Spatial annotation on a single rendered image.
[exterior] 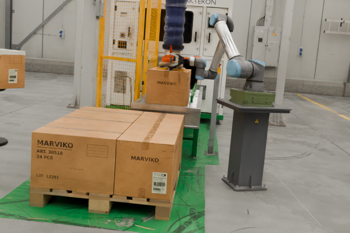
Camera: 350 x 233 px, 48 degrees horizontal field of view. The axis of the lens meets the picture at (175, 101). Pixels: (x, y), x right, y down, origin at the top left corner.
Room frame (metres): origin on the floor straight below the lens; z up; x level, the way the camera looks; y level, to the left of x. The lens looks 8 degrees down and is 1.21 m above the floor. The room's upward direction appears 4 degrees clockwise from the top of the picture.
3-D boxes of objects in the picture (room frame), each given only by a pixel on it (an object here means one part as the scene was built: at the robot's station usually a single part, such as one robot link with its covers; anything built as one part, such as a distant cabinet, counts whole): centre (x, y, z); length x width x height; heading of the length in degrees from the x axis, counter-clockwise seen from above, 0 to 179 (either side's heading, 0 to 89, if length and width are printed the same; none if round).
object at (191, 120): (3.87, 0.09, 0.47); 0.70 x 0.03 x 0.15; 86
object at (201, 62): (3.95, -0.23, 1.05); 0.12 x 0.09 x 0.10; 86
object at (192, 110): (3.87, 0.09, 0.58); 0.70 x 0.03 x 0.06; 86
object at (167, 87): (4.21, 0.07, 0.75); 0.60 x 0.40 x 0.40; 174
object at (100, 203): (3.21, 0.44, 0.07); 1.20 x 1.00 x 0.14; 176
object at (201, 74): (3.95, -0.24, 0.94); 0.12 x 0.09 x 0.12; 117
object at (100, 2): (4.68, 0.95, 1.62); 0.20 x 0.05 x 0.30; 176
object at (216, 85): (4.41, -0.45, 0.50); 0.07 x 0.07 x 1.00; 86
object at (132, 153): (3.21, 0.44, 0.34); 1.20 x 1.00 x 0.40; 176
